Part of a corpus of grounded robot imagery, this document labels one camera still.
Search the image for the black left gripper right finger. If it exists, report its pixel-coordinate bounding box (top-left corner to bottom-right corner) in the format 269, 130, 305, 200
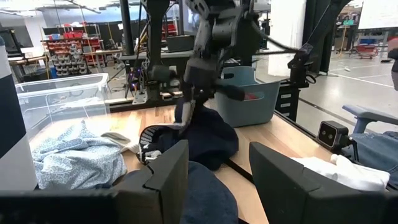
249, 142, 321, 224

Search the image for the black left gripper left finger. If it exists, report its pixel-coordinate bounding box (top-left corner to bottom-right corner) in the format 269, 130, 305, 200
113, 139, 189, 224

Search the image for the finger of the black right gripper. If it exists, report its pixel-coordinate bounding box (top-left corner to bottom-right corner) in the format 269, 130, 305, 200
216, 82, 246, 102
174, 98, 197, 127

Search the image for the navy cloth with white print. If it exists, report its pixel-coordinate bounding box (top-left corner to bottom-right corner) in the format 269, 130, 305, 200
138, 104, 240, 171

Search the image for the navy dotted cloth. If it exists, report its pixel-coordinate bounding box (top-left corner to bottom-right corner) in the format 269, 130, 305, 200
179, 161, 239, 224

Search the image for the light blue patterned cloth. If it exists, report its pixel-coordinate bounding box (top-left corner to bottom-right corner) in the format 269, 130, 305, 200
30, 119, 128, 191

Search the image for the grey plastic basket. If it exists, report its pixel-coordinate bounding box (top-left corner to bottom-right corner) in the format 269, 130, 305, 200
214, 65, 282, 128

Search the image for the black drawer cabinet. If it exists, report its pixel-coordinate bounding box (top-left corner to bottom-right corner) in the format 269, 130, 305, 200
275, 80, 308, 122

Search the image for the blue denim garment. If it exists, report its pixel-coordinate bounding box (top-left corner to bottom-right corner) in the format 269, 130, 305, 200
341, 130, 398, 187

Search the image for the grey chair armrest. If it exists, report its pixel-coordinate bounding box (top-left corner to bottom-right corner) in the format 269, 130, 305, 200
341, 104, 398, 134

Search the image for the clear plastic bin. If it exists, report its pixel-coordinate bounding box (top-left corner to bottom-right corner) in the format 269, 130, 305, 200
14, 73, 110, 139

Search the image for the shelf with storage bins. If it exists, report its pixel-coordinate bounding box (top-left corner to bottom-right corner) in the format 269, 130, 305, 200
42, 23, 105, 77

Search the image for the red cart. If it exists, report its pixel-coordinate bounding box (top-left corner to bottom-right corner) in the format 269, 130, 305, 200
349, 44, 379, 60

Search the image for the person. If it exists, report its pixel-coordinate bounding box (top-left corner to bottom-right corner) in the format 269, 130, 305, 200
387, 36, 398, 91

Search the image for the black table frame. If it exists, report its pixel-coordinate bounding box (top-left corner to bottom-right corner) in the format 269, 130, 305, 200
108, 93, 187, 113

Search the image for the black table-level camera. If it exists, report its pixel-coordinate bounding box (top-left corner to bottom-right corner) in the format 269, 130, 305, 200
316, 120, 358, 153

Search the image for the black frame post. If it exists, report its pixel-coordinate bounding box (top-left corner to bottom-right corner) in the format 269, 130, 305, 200
119, 0, 135, 57

